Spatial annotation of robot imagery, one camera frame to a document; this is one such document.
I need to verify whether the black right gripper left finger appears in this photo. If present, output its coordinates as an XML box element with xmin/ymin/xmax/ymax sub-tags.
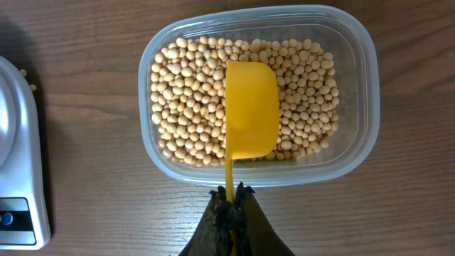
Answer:
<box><xmin>179</xmin><ymin>186</ymin><xmax>237</xmax><ymax>256</ymax></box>

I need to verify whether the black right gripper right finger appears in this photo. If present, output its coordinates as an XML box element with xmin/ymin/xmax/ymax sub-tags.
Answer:
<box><xmin>235</xmin><ymin>182</ymin><xmax>295</xmax><ymax>256</ymax></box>

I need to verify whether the yellow measuring scoop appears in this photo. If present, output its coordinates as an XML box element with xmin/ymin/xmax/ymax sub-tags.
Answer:
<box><xmin>225</xmin><ymin>61</ymin><xmax>279</xmax><ymax>203</ymax></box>

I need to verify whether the white digital kitchen scale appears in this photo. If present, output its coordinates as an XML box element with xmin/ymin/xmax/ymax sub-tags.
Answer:
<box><xmin>1</xmin><ymin>58</ymin><xmax>51</xmax><ymax>250</ymax></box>

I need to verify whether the clear plastic container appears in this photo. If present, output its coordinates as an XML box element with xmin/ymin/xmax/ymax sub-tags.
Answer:
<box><xmin>138</xmin><ymin>4</ymin><xmax>380</xmax><ymax>188</ymax></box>

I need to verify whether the pile of soybeans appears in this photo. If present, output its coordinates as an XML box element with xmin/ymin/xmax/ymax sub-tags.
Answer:
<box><xmin>150</xmin><ymin>36</ymin><xmax>339</xmax><ymax>166</ymax></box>

